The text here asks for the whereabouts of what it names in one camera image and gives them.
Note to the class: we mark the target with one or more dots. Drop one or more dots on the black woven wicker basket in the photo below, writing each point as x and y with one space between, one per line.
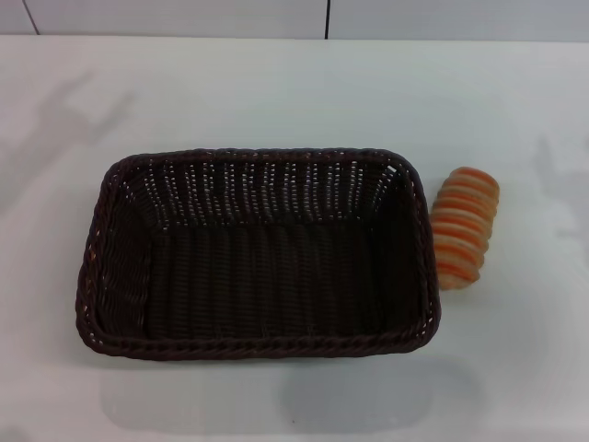
257 276

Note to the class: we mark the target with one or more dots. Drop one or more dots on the orange striped bread roll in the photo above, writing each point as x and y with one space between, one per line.
465 225

